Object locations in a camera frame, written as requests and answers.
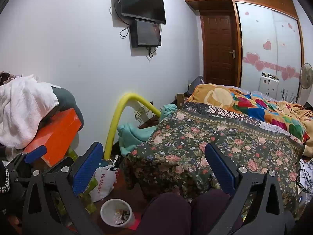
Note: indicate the person's left leg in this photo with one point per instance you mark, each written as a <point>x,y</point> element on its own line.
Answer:
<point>166,215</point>

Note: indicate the white towel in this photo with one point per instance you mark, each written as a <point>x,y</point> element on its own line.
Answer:
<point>24,107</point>

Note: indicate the dark wooden bed frame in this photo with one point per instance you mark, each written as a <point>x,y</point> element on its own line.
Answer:
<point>149,123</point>

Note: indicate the orange colourful blanket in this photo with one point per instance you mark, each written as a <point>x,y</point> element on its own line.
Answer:
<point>215,95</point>

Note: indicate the person's right leg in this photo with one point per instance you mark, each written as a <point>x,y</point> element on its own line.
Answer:
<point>210,213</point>

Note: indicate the white plastic bag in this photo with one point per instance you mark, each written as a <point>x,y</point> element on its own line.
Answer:
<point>102,181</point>

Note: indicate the white cup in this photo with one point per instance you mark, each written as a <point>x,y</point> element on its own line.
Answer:
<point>107,215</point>

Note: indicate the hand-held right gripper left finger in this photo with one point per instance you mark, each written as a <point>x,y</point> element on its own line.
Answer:
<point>88,169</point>

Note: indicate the dark green cloth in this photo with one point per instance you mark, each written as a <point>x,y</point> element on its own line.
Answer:
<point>68,100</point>

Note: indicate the black wall television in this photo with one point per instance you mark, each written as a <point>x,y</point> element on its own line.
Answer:
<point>141,2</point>

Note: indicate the person's leg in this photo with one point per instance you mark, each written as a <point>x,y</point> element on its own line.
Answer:
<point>166,215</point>
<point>210,213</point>

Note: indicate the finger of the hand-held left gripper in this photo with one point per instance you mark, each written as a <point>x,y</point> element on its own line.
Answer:
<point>35,153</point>

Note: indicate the teal cloth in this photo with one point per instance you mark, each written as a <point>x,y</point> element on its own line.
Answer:
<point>168,111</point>
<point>132,137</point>

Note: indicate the dark floral blanket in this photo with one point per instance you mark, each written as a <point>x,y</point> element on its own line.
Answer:
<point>176,146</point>

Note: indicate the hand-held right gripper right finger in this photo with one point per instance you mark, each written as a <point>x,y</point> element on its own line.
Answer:
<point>220,169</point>

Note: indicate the pile of small scraps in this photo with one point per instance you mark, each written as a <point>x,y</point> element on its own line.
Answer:
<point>121,216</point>

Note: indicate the small black monitor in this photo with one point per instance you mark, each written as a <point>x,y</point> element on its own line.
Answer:
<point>146,34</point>

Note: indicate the patchwork bed sheet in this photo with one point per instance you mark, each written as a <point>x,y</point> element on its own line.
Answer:
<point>220,111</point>

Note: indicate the red paper sheet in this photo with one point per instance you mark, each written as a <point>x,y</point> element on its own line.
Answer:
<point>136,223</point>

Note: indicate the brown wooden door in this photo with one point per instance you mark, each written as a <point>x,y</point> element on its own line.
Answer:
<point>217,49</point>

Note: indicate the dark dried twigs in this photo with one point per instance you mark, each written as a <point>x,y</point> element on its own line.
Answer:
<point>287,95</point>

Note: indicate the wardrobe with heart stickers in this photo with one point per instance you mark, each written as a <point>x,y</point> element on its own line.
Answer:
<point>259,29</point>

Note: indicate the cardboard box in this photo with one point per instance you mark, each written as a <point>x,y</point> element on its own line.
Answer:
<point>180,99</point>

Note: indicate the orange box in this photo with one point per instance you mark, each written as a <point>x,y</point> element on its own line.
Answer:
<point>56,134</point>

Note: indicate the yellow foam tube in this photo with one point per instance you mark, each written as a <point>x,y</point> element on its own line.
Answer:
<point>115,117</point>

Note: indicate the brown patterned cloth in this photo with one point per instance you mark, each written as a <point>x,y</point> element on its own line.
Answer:
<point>7,76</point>

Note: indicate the standing fan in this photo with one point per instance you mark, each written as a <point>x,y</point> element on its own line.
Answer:
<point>307,76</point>

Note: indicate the wall socket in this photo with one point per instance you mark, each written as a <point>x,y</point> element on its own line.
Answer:
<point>140,113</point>

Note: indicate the grey purple bag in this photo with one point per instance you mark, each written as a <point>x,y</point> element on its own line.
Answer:
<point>198,83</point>

